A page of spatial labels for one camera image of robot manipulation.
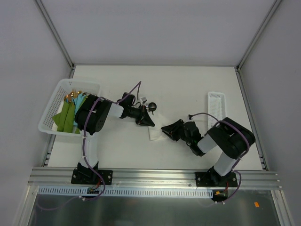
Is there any black slotted spoon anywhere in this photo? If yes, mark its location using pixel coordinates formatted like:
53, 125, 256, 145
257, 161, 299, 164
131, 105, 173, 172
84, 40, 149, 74
146, 102, 157, 115

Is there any white paper napkin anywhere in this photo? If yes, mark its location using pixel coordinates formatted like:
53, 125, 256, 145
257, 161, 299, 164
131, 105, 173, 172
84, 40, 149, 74
148, 112, 172, 141

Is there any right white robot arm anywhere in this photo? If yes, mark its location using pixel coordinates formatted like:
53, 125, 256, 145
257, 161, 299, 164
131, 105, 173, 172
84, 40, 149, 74
161, 117, 255, 186

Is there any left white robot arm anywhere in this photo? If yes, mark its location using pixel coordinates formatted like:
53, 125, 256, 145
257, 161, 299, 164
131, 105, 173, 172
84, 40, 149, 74
71, 92, 155, 185

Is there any light blue rolled napkin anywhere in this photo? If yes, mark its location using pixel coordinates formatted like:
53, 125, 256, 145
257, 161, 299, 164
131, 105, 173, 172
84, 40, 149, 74
72, 93, 87, 115

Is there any green rolled napkin bundle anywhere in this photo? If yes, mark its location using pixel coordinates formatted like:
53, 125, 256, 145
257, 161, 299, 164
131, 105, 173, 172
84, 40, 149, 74
52, 99, 86, 134

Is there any white narrow utensil tray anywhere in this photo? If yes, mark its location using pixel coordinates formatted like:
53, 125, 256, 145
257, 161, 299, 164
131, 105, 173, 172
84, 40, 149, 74
207, 91, 226, 121

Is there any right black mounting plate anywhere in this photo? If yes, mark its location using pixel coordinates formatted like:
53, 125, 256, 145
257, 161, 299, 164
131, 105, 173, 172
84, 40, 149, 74
195, 171, 238, 187

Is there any black mounting plate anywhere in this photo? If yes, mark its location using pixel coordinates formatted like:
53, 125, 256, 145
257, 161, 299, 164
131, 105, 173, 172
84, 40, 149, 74
71, 168, 113, 185
195, 171, 238, 187

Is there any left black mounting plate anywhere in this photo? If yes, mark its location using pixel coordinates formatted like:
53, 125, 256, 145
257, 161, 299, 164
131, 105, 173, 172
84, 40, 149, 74
71, 168, 113, 185

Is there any gold cutlery in basket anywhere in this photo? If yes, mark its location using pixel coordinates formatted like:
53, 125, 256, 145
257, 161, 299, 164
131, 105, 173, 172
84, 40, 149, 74
63, 89, 90, 103

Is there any white perforated basket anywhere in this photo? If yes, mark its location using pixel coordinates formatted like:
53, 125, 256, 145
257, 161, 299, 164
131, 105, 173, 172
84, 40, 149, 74
38, 79, 101, 137

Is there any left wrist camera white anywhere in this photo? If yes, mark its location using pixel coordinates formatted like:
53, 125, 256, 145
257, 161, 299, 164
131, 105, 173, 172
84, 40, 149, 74
139, 97, 147, 105

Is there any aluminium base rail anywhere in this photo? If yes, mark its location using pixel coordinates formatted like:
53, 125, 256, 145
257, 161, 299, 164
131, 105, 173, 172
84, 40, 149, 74
28, 167, 283, 190

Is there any white slotted cable duct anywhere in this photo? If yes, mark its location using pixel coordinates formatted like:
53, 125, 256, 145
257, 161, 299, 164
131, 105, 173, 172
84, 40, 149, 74
38, 186, 214, 199

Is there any left aluminium frame post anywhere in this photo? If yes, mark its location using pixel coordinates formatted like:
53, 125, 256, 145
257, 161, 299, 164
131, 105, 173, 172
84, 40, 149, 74
34, 0, 74, 69

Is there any aluminium frame post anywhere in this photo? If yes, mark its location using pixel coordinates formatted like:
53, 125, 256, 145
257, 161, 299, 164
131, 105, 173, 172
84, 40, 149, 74
236, 0, 283, 69
34, 0, 74, 69

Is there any right aluminium frame post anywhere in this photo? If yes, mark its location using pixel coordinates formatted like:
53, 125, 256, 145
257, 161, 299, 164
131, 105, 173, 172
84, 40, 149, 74
236, 0, 283, 69

